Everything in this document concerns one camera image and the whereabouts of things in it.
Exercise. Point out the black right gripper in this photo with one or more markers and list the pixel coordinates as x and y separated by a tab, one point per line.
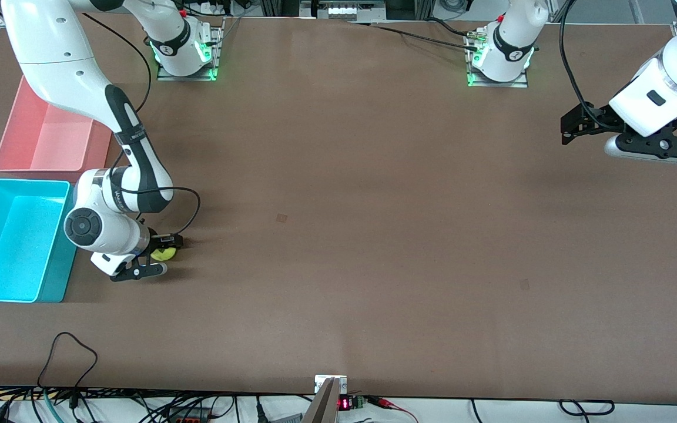
158	241

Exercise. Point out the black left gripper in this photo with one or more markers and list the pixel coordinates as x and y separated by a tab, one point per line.
598	119

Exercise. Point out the yellow tennis ball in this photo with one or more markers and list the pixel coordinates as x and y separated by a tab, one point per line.
164	255

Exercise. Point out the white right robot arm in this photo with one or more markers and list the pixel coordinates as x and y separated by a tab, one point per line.
50	59

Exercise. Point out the pink plastic bin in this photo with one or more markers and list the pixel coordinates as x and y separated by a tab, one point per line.
44	141

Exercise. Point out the blue plastic bin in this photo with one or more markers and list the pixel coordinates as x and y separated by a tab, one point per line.
9	247

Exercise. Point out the orange connector block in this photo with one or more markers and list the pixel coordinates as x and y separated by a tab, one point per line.
185	419

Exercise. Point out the grey metal bar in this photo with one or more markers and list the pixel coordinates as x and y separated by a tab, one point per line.
322	409

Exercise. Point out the red LED display module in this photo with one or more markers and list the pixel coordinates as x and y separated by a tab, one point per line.
345	403

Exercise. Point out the white power strip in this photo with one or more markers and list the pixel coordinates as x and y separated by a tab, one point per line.
344	10

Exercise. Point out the red clip lead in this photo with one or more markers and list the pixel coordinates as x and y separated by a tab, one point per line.
386	403

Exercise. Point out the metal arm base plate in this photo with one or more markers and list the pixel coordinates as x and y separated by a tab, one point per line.
215	53
520	82

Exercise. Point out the black left camera bracket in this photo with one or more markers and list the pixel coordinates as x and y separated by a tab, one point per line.
667	144

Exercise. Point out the silver camera mount bracket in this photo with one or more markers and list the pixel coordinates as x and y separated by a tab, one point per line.
320	383

